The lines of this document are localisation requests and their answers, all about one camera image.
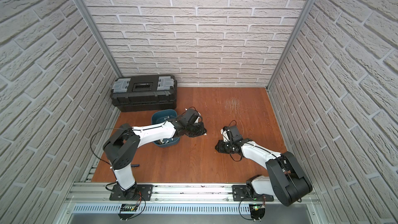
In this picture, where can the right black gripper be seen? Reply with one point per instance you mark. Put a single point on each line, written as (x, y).
(221, 149)

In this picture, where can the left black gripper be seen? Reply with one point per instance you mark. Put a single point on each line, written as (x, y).
(195, 130)

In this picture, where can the teal plastic storage bin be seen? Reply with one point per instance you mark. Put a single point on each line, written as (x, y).
(160, 117)

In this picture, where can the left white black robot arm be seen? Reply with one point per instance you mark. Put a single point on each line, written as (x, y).
(121, 147)

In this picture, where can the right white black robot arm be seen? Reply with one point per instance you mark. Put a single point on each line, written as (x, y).
(286, 179)

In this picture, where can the black plastic toolbox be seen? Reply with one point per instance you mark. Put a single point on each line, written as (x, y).
(145, 93)

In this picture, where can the right controller board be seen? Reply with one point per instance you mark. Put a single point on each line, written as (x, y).
(257, 212)

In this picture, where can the controller board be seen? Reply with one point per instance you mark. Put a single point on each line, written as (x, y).
(257, 212)
(129, 211)

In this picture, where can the left controller board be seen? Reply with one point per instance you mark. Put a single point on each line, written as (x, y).
(129, 211)

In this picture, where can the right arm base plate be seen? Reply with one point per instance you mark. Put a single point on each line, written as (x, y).
(247, 193)

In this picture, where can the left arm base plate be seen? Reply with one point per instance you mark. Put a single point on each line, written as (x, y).
(133, 194)

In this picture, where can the aluminium frame rail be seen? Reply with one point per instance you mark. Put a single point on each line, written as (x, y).
(164, 193)

